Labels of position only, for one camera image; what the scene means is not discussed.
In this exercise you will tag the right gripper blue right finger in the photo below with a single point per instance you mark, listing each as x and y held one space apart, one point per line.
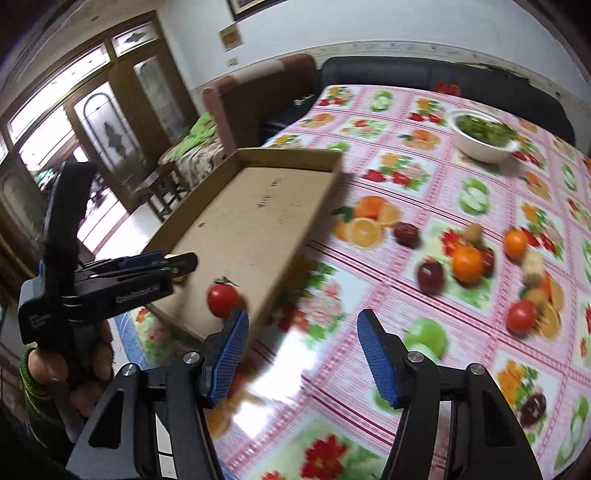
387 357

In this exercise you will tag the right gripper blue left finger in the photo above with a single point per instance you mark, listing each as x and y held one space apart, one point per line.
222 353

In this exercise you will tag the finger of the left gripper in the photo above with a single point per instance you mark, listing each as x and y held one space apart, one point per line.
120 263
156 266

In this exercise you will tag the red tomato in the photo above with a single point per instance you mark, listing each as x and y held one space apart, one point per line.
223 297
521 318

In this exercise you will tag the orange mandarin with leaf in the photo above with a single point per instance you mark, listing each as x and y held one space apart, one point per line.
467 265

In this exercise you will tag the dark wooden side table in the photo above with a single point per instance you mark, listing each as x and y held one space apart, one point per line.
159 190

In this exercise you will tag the brown cardboard tray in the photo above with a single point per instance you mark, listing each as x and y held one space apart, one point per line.
245 222

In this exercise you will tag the green patterned blanket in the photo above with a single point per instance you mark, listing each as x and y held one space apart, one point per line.
198 153

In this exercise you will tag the dark red jujube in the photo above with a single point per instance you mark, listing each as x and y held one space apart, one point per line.
407 234

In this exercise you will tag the red tomato on table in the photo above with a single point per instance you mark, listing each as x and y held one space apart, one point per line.
521 318

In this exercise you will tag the wooden glass door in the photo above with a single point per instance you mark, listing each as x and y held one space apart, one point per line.
117 101

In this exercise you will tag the brown kiwi fruit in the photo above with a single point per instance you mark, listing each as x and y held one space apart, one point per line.
473 234

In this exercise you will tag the floral fruit print tablecloth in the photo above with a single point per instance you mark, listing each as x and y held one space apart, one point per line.
304 404

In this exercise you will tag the brown armchair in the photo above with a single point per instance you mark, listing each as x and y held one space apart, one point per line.
242 100

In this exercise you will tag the small orange mandarin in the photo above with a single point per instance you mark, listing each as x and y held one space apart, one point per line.
515 244

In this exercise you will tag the pale banana chunk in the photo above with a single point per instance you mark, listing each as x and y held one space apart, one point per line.
533 269

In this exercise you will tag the white bowl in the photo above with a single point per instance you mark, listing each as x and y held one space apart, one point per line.
475 149

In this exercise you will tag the green leafy vegetables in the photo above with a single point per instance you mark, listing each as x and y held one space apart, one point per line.
490 132

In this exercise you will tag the red object on sofa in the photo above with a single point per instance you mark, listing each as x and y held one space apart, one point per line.
451 89

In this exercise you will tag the black sofa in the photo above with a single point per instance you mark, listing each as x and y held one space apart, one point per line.
482 83

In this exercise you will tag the small yellow wall sign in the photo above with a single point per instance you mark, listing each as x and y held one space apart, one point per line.
230 37

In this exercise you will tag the framed wall painting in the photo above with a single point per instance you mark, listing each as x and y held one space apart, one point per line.
242 9

